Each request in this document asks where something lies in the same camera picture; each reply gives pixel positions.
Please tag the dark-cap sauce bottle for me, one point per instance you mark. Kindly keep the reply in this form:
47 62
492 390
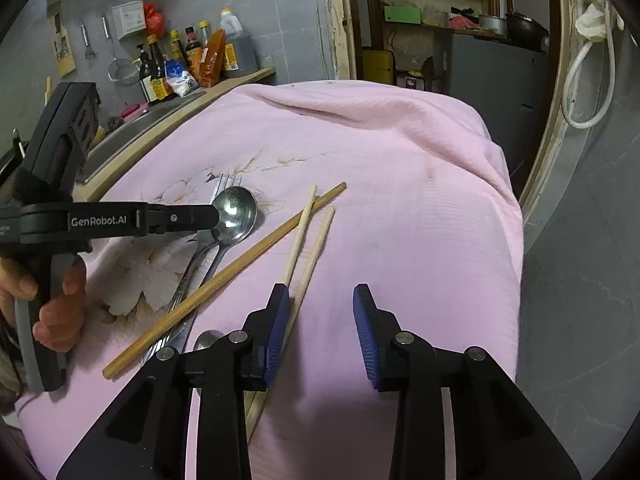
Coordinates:
192 45

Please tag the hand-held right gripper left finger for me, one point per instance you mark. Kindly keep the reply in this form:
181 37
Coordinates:
277 340

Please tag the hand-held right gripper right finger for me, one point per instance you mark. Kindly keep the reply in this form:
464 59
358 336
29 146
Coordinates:
367 350

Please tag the yellow-cap sauce bottle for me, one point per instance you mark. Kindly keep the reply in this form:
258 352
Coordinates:
176 50

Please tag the dark yellow-label sauce bottle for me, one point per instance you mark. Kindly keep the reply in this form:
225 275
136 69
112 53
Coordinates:
157 72

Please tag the yellow container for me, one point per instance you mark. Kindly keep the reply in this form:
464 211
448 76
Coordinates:
377 66

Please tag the brown wooden chopstick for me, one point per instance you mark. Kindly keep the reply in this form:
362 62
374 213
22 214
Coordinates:
250 261

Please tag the small clear yellow-cap bottle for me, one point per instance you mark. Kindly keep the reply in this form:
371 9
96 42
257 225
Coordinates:
204 35

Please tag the large oil jug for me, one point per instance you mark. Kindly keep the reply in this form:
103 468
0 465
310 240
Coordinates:
240 50

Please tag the pink cloth item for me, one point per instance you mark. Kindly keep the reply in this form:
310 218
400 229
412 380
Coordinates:
462 21

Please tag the pink floral blanket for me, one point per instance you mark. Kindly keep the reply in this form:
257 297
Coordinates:
400 185

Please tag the white rubber gloves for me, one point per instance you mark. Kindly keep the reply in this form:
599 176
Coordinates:
595 15

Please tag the person's left hand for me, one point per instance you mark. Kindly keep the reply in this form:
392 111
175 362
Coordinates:
70 310

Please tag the red plastic bag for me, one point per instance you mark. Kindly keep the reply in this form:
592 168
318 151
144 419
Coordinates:
154 20

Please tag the white wall box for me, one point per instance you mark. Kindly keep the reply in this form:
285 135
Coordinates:
128 20

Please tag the steel fork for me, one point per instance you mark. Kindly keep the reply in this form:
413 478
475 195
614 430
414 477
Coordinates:
186 277

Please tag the wooden wall board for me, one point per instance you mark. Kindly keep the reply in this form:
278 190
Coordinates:
64 50

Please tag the dark pump sauce bottle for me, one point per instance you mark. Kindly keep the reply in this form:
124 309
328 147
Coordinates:
146 80

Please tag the blue and white bag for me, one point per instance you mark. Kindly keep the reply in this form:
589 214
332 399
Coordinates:
181 79

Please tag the steel spoon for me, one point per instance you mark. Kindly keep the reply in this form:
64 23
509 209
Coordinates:
206 340
240 210

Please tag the hanging metal peeler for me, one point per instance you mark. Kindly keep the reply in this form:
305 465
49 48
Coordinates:
106 26
89 42

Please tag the grey cabinet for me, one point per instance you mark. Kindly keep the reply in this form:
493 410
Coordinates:
490 90

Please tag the silver pot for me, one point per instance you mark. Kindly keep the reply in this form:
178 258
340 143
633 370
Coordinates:
492 24

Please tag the green box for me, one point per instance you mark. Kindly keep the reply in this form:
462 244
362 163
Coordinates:
402 14

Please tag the steel sink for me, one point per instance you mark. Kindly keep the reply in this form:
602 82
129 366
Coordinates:
130 130

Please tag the black pot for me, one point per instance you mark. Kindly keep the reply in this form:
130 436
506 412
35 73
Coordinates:
525 30

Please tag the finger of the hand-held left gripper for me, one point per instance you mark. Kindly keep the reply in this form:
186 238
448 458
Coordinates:
182 218

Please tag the wooden door frame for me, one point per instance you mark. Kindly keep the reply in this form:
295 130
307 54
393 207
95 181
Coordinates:
342 35

